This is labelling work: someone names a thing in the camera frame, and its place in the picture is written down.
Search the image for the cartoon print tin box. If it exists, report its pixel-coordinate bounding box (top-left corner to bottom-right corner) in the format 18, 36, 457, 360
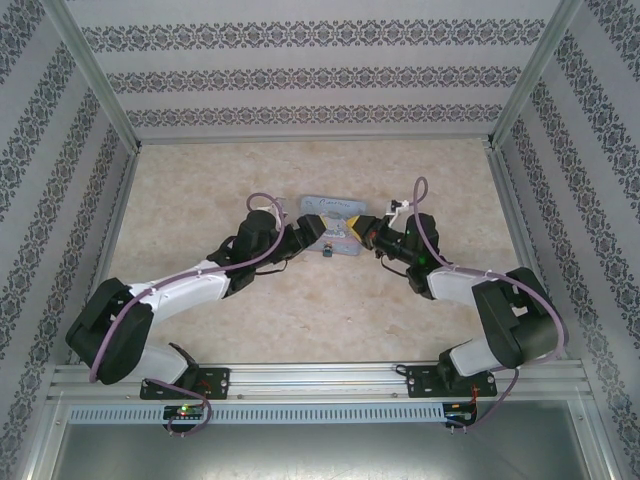
298, 195, 370, 257

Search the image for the black base plate right arm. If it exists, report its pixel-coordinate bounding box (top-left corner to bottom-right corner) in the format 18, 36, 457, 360
405, 364, 499, 400

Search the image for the black base plate left arm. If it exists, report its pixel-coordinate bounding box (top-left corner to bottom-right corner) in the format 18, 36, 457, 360
139, 367, 232, 402

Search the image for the small circuit board green light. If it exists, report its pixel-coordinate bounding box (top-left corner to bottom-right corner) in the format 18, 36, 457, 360
163, 405, 207, 420

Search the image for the grey metal panel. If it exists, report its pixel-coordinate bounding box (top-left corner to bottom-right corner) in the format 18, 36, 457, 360
47, 399, 609, 480

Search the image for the thin black wire right wrist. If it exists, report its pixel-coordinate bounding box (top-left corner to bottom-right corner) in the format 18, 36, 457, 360
374, 249, 409, 278

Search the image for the thin black wire wrist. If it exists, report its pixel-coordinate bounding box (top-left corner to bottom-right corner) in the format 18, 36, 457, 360
374, 249, 409, 278
252, 258, 290, 277

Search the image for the thin black wire left wrist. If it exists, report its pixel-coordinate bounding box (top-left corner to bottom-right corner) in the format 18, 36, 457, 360
252, 258, 290, 277

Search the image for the aluminium side rail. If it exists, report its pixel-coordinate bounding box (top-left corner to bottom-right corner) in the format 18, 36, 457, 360
67, 147, 141, 367
486, 145, 572, 362

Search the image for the aluminium mounting rail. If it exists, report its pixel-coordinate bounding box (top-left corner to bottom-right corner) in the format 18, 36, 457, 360
48, 360, 587, 402

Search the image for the slotted grey cable duct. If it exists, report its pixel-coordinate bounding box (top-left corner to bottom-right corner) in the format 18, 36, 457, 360
66, 403, 447, 424

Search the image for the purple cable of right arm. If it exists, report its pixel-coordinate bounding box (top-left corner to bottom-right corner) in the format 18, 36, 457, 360
412, 176, 570, 431

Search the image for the aluminium frame post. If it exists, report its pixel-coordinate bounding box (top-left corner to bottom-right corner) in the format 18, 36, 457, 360
40, 0, 145, 152
485, 0, 585, 150

